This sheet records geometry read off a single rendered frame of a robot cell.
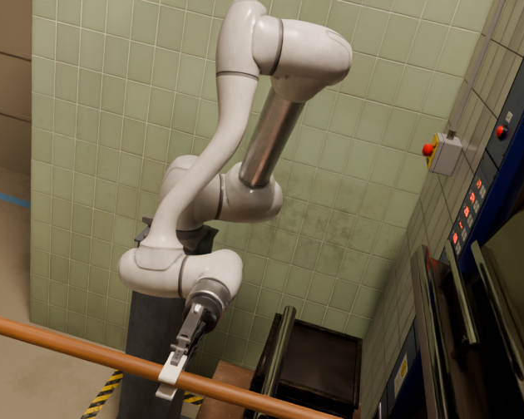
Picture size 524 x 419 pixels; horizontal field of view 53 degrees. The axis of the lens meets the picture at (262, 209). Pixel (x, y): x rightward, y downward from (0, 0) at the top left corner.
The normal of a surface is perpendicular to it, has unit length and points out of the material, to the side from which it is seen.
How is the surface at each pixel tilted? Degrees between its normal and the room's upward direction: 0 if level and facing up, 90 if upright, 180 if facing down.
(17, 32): 90
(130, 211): 90
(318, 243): 90
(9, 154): 90
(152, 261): 58
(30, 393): 0
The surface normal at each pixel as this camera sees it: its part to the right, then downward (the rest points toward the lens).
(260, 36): 0.11, -0.01
